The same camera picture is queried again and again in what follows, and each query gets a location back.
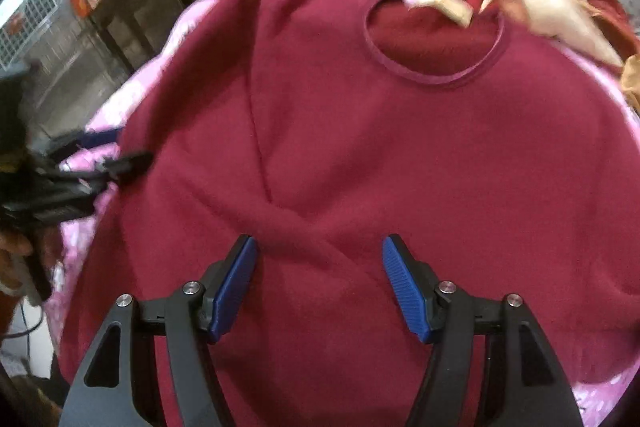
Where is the dark red sweater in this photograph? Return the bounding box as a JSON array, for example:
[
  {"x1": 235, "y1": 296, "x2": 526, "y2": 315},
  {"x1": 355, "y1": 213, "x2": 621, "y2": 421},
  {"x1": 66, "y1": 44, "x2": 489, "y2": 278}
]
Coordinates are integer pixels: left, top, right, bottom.
[{"x1": 58, "y1": 0, "x2": 639, "y2": 426}]

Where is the person's left hand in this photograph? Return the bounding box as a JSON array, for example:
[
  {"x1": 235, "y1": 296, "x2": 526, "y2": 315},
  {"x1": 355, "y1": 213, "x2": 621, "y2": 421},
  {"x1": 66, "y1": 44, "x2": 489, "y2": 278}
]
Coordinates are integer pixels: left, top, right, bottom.
[{"x1": 0, "y1": 230, "x2": 34, "y2": 297}]

